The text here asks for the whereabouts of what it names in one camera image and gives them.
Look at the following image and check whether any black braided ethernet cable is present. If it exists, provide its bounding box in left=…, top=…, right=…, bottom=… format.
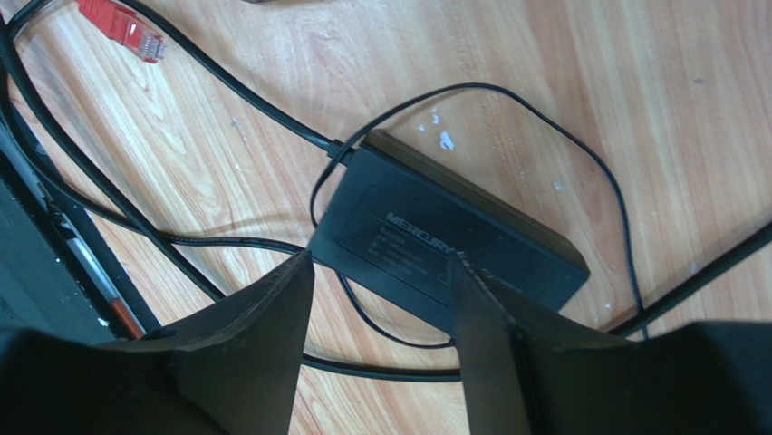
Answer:
left=0, top=0, right=772, bottom=383

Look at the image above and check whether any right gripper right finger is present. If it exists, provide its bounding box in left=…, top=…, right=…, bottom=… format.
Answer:
left=449, top=255, right=630, bottom=434

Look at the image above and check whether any thin black power cord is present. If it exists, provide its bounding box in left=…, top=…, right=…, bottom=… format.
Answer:
left=121, top=0, right=650, bottom=350

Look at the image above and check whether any black power adapter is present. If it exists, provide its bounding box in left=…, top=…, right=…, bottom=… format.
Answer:
left=309, top=130, right=590, bottom=334

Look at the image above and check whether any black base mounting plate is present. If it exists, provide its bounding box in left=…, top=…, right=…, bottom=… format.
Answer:
left=1, top=130, right=160, bottom=344

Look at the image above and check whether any red ethernet cable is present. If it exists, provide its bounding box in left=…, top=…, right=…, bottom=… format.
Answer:
left=75, top=0, right=167, bottom=64

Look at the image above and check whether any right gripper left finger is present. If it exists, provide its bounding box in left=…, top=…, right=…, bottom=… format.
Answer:
left=99, top=250, right=316, bottom=435

